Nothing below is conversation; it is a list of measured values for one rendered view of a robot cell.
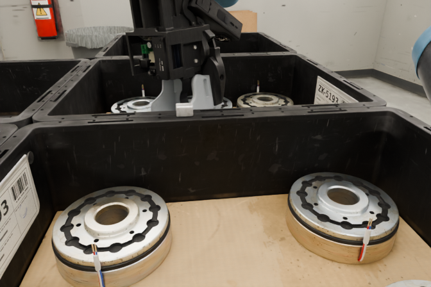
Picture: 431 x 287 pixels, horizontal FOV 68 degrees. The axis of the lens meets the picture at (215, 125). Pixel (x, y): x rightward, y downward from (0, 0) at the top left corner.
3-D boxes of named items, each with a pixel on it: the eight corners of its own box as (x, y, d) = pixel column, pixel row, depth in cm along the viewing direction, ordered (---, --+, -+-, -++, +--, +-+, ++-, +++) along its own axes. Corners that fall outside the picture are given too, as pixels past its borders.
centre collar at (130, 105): (156, 100, 59) (155, 97, 58) (154, 110, 54) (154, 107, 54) (128, 102, 58) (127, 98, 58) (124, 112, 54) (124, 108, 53)
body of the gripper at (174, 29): (131, 81, 40) (113, -26, 36) (179, 67, 46) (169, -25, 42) (175, 86, 36) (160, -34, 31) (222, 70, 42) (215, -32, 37)
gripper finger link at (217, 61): (195, 107, 43) (180, 41, 41) (204, 103, 44) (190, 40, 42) (223, 106, 40) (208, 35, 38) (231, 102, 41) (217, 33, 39)
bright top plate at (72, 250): (33, 271, 25) (31, 265, 24) (74, 193, 34) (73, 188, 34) (165, 262, 25) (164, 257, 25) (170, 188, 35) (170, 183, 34)
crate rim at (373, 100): (299, 65, 65) (300, 52, 64) (390, 123, 38) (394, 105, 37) (94, 70, 60) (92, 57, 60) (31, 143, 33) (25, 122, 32)
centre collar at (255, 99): (274, 96, 61) (274, 93, 61) (282, 106, 56) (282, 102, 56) (248, 97, 60) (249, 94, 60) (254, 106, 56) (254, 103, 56)
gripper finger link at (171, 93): (145, 137, 45) (143, 75, 41) (174, 123, 50) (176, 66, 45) (160, 145, 44) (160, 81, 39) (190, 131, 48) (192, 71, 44)
